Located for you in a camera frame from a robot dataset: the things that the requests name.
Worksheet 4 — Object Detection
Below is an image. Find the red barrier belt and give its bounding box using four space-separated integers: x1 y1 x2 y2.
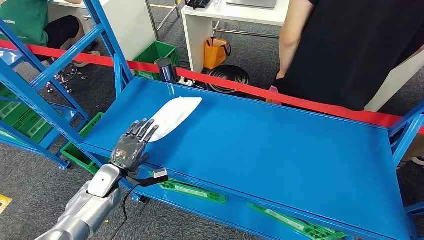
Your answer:
0 39 424 133

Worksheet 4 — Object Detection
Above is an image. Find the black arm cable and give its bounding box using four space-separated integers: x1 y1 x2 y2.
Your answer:
109 183 142 240

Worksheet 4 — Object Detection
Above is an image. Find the white curved plastic part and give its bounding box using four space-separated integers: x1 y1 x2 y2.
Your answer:
145 96 203 143

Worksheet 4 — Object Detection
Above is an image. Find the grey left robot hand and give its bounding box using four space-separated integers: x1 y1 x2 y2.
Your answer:
110 118 160 173

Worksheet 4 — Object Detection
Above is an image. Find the person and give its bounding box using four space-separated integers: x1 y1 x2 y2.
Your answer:
0 0 100 69
274 0 424 112
395 134 424 167

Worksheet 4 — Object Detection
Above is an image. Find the pink object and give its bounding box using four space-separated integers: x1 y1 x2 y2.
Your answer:
266 85 282 106

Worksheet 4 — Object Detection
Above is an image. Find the white power strip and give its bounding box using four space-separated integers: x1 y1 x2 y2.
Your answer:
178 76 196 88

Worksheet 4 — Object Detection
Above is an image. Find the yellow floor tape square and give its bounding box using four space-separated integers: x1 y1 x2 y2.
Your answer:
0 193 13 216

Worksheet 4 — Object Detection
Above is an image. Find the black striped round stool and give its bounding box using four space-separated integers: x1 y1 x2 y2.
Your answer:
202 64 252 99

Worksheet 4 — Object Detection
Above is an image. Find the chrome chair base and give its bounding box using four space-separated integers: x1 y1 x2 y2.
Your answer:
45 63 88 94

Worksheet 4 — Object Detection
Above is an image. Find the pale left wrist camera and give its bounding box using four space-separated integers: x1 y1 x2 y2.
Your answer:
152 167 170 184

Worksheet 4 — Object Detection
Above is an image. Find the empty green plastic crate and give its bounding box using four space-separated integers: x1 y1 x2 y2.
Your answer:
60 111 105 175

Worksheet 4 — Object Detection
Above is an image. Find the orange bag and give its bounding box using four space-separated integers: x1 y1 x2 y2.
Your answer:
203 37 232 70

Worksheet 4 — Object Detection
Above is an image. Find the chrome barrier post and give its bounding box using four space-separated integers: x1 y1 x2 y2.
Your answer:
154 57 180 84

